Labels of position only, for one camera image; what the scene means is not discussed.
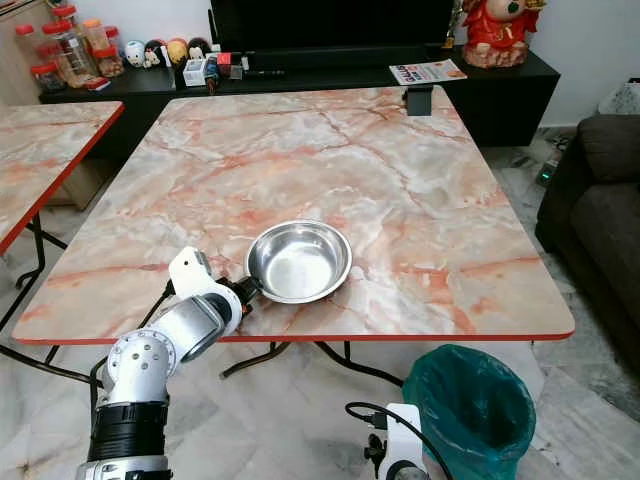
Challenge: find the stainless steel bowl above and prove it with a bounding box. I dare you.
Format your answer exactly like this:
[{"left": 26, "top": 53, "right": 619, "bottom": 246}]
[{"left": 246, "top": 219, "right": 355, "bottom": 305}]

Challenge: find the green lined trash bin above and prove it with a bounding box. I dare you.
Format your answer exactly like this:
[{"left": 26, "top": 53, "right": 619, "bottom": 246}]
[{"left": 401, "top": 343, "right": 538, "bottom": 480}]

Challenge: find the large marble folding table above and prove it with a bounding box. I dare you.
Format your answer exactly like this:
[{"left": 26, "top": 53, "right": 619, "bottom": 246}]
[{"left": 10, "top": 84, "right": 577, "bottom": 387}]

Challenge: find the small white box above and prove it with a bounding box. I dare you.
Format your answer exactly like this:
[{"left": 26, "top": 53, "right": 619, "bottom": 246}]
[{"left": 182, "top": 59, "right": 210, "bottom": 88}]

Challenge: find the marble side folding table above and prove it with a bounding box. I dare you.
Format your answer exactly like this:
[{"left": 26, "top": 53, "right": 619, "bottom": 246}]
[{"left": 0, "top": 100, "right": 126, "bottom": 386}]

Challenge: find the black table clamp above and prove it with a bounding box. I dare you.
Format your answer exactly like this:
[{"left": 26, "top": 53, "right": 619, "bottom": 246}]
[{"left": 404, "top": 84, "right": 437, "bottom": 118}]

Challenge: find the white toy figurine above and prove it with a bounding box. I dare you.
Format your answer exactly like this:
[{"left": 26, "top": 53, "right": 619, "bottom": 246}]
[{"left": 124, "top": 40, "right": 148, "bottom": 69}]

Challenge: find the small red lid jar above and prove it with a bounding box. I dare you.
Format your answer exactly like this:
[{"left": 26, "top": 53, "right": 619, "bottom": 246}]
[
  {"left": 95, "top": 45, "right": 127, "bottom": 80},
  {"left": 14, "top": 22, "right": 42, "bottom": 68},
  {"left": 29, "top": 62, "right": 65, "bottom": 94}
]

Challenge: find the black television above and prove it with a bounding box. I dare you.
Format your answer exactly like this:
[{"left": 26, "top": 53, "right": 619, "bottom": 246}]
[{"left": 209, "top": 0, "right": 457, "bottom": 57}]

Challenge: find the printed paper leaflet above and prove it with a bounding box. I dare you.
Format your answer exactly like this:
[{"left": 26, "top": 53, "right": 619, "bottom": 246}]
[{"left": 389, "top": 58, "right": 469, "bottom": 86}]

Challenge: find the large red lid jar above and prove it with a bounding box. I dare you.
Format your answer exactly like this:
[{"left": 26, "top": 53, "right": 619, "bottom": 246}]
[{"left": 41, "top": 20, "right": 97, "bottom": 83}]

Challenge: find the orange lid snack jar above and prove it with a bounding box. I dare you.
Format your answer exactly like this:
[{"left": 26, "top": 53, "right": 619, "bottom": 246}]
[{"left": 81, "top": 18, "right": 110, "bottom": 53}]

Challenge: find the light wooden cabinet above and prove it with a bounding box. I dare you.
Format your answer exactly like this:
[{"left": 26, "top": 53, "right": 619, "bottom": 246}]
[{"left": 0, "top": 0, "right": 53, "bottom": 107}]

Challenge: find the dark brown sofa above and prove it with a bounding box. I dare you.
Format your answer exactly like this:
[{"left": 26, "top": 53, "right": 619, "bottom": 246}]
[{"left": 534, "top": 113, "right": 640, "bottom": 379}]

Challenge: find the black TV cabinet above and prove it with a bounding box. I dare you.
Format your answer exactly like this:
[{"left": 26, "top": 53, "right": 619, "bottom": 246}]
[{"left": 39, "top": 44, "right": 562, "bottom": 163}]

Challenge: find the red fortune figurine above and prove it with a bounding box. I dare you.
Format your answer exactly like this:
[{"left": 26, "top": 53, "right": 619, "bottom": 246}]
[{"left": 459, "top": 0, "right": 548, "bottom": 70}]

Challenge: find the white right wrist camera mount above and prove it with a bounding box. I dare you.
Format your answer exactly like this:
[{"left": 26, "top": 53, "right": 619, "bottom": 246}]
[{"left": 379, "top": 403, "right": 425, "bottom": 480}]

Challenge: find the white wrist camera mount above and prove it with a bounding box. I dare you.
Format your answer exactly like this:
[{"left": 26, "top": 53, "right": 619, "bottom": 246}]
[
  {"left": 379, "top": 403, "right": 425, "bottom": 480},
  {"left": 167, "top": 246, "right": 218, "bottom": 302}
]

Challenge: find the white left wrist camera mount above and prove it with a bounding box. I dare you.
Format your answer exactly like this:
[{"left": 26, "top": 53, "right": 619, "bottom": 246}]
[{"left": 167, "top": 246, "right": 218, "bottom": 302}]

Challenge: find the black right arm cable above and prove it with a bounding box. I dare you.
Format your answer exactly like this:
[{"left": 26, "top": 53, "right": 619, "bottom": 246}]
[{"left": 344, "top": 400, "right": 458, "bottom": 480}]

